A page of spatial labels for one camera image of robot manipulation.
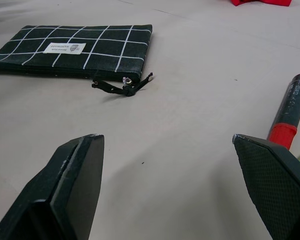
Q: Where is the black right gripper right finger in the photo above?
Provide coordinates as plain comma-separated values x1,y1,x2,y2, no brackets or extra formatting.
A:
232,133,300,240

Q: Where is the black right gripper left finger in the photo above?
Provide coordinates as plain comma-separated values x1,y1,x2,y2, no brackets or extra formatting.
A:
0,133,105,240

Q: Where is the dark green grid pouch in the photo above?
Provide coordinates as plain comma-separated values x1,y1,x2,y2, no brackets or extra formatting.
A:
0,24,154,97

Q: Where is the black marker with red cap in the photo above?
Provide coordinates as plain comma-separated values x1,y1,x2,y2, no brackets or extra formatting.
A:
266,72,300,151

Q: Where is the red cloth object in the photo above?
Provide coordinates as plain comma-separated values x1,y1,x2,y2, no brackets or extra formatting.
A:
230,0,292,7

